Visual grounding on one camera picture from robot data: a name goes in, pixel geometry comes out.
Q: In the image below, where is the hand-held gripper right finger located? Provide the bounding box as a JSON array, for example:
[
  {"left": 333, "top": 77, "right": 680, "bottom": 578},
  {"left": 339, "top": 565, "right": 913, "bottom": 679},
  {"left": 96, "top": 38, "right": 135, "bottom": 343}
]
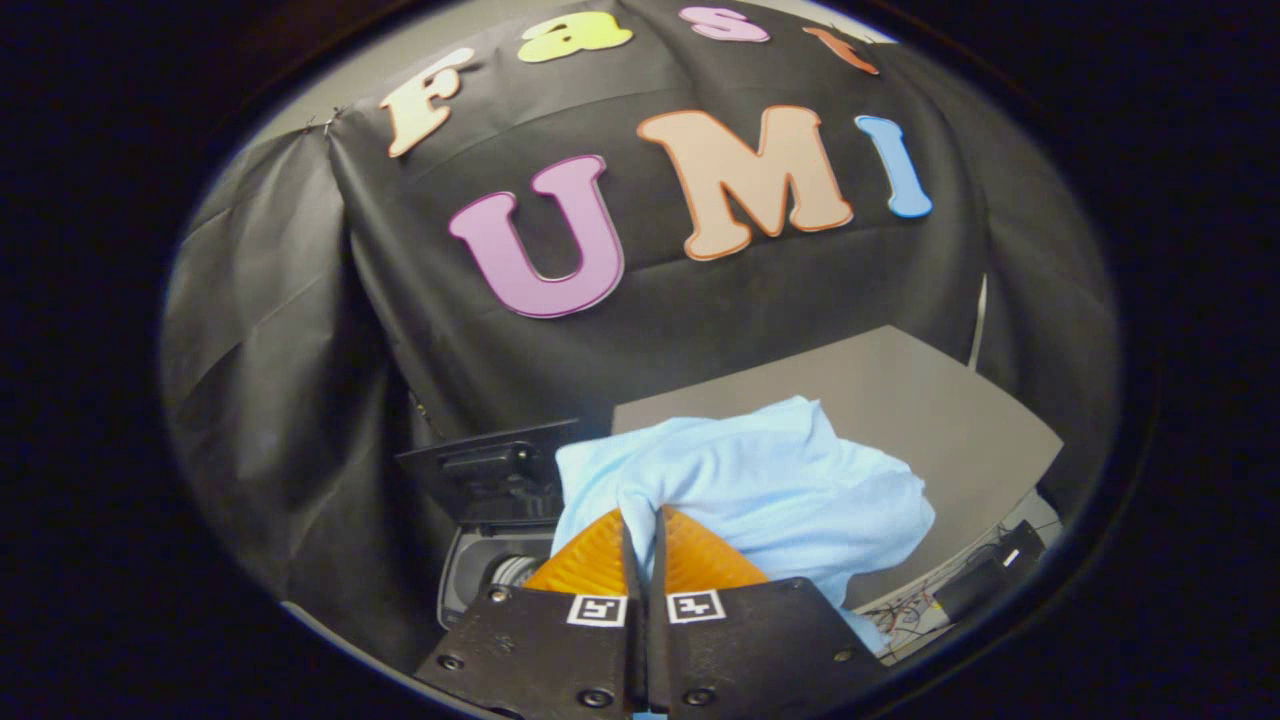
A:
[{"left": 645, "top": 505, "right": 891, "bottom": 719}]

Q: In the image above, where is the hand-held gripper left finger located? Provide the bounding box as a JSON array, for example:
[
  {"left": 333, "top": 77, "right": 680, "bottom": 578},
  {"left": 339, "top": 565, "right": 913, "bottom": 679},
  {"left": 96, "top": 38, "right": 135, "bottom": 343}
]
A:
[{"left": 415, "top": 508, "right": 646, "bottom": 719}]

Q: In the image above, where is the light blue shirt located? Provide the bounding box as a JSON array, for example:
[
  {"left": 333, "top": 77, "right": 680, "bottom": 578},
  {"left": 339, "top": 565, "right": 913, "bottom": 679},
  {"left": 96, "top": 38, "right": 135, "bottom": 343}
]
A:
[{"left": 552, "top": 396, "right": 937, "bottom": 656}]

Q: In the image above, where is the black power adapter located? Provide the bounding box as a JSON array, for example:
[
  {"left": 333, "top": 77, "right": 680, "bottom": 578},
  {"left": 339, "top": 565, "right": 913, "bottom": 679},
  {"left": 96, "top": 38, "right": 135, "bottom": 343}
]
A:
[{"left": 935, "top": 520, "right": 1048, "bottom": 623}]

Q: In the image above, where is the white cabinet with grey top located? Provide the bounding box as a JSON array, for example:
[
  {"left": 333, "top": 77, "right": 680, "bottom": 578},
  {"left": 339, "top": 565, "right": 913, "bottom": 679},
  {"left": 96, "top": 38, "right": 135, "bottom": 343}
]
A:
[{"left": 612, "top": 325, "right": 1064, "bottom": 611}]

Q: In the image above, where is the black backdrop cloth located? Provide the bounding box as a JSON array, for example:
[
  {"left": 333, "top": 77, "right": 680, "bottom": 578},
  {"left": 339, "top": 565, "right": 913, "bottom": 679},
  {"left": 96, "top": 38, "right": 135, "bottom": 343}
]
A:
[{"left": 160, "top": 0, "right": 1121, "bottom": 676}]

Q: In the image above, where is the tangle of thin floor cables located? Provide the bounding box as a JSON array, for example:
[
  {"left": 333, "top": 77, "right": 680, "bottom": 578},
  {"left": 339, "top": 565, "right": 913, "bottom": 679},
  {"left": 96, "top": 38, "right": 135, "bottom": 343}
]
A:
[{"left": 865, "top": 545, "right": 1001, "bottom": 656}]

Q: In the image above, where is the thin hanging cable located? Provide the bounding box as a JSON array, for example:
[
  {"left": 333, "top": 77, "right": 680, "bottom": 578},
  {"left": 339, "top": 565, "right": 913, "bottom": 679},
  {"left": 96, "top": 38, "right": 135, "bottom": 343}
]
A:
[{"left": 966, "top": 275, "right": 989, "bottom": 373}]

